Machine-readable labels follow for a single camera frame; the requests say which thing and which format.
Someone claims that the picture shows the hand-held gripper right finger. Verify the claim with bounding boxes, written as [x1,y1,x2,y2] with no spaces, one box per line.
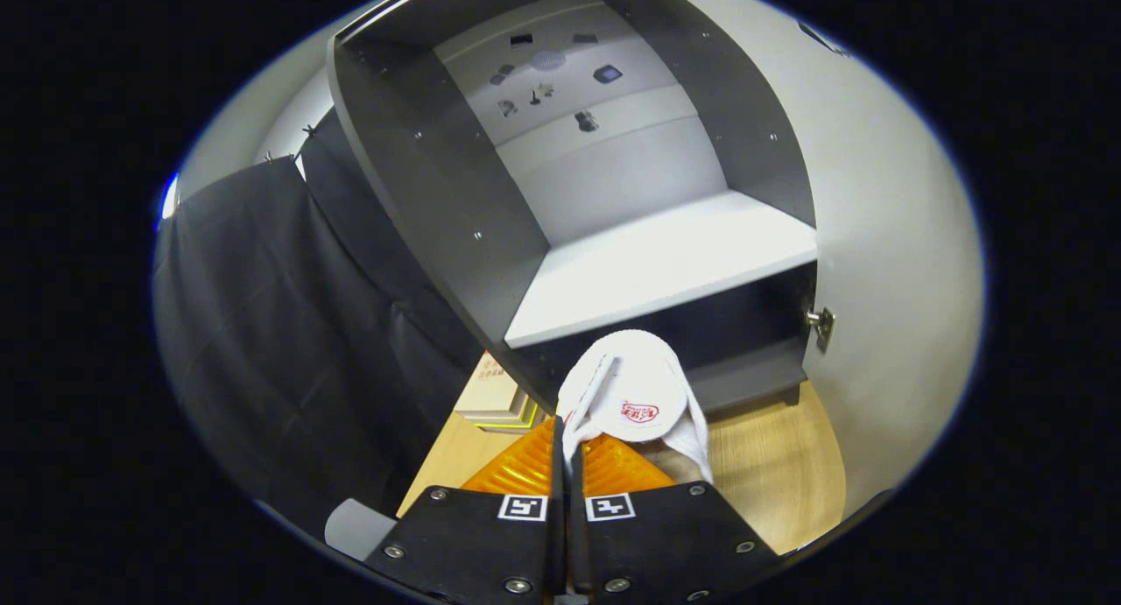
[569,433,782,604]

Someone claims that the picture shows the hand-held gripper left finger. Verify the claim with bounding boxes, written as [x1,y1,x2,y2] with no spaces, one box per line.
[362,416,568,604]

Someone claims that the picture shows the black backdrop cloth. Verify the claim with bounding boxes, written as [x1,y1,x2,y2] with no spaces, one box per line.
[153,110,483,536]

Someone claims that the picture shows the stack of books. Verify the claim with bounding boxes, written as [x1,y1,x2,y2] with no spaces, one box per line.
[454,351,548,434]

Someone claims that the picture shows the light grey board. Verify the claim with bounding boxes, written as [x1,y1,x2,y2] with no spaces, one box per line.
[324,498,397,562]

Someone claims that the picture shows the white slipper shoe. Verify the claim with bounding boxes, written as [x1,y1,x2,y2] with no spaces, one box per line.
[556,329,715,485]

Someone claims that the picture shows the dark grey shoe cabinet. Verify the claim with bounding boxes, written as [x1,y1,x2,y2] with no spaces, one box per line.
[328,0,820,413]

